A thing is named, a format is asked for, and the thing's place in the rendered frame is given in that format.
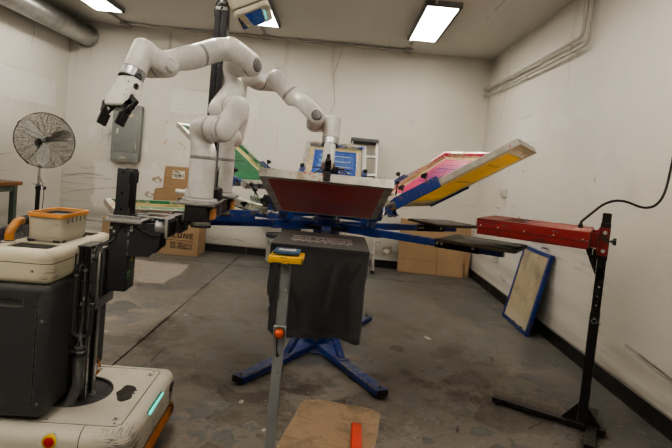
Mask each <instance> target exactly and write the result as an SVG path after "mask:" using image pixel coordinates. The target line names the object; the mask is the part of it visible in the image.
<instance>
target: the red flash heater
mask: <svg viewBox="0 0 672 448"><path fill-rule="evenodd" d="M523 220H526V221H528V222H529V223H527V222H525V221H523ZM476 226H477V234H483V235H490V236H497V237H504V238H510V239H517V240H524V241H531V242H538V243H545V244H552V245H558V246H565V247H572V248H579V249H586V250H587V249H588V248H589V246H590V247H592V248H596V250H595V252H597V250H598V243H599V234H600V227H599V229H598V230H594V229H595V228H593V227H585V226H583V228H578V226H577V225H569V224H561V223H553V222H545V221H537V220H529V219H521V218H513V217H505V216H497V215H494V216H487V217H480V218H477V224H476Z"/></svg>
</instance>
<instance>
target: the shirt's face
mask: <svg viewBox="0 0 672 448"><path fill-rule="evenodd" d="M294 234H295V235H305V236H316V237H326V238H337V239H347V240H352V242H353V246H345V245H334V244H324V243H313V242H303V241H292V240H290V239H291V237H292V236H293V235H294ZM273 243H282V244H293V245H303V246H314V247H324V248H335V249H345V250H356V251H366V252H368V251H369V250H368V247H367V245H366V242H365V239H364V237H357V236H346V235H336V234H325V233H315V232H304V231H294V230H283V231H282V232H281V233H280V234H279V235H278V236H277V237H276V238H275V239H274V241H273Z"/></svg>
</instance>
